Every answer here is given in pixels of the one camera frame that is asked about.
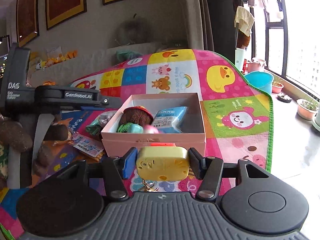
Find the pink cardboard box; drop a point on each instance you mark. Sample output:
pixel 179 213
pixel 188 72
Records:
pixel 192 125

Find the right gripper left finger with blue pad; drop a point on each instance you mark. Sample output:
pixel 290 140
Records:
pixel 115 171

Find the yellow chick toy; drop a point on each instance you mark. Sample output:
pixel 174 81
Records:
pixel 162 163

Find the hand in brown knitted glove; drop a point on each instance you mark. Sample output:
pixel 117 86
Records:
pixel 12 134

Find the grey sofa backrest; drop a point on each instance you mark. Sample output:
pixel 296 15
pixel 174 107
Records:
pixel 85 64

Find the blue plastic bucket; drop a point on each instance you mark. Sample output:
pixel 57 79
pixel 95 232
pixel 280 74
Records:
pixel 261 80

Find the gold framed wall picture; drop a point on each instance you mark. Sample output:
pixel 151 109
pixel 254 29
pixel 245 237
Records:
pixel 59 11

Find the snack packet blue print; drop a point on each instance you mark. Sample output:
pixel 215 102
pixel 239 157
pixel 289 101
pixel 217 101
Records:
pixel 86 145

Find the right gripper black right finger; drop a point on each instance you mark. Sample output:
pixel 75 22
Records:
pixel 209 172

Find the pink teal pig squishy toy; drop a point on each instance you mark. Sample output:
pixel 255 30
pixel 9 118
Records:
pixel 147 129

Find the green glitter ball toy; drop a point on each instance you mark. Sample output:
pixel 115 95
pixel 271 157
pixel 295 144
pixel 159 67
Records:
pixel 123 128

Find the brown knitted toy red hat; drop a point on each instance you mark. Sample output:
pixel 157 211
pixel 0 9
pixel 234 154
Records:
pixel 136 115

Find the blue white tissue pack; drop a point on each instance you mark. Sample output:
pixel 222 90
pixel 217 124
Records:
pixel 169 120

